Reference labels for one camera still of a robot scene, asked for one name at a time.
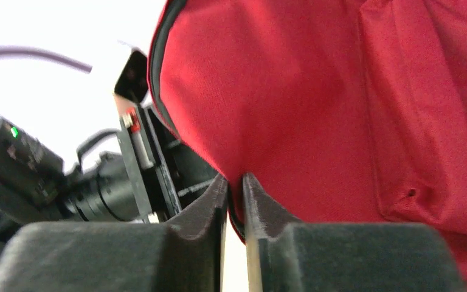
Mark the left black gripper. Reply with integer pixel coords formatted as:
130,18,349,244
114,49,217,223

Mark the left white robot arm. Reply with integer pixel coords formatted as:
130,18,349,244
0,48,216,253

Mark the red backpack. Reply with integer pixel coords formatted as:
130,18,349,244
147,1,467,281

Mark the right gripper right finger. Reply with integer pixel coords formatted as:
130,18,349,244
243,173,467,291

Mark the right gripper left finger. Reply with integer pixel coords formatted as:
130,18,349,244
0,176,228,291

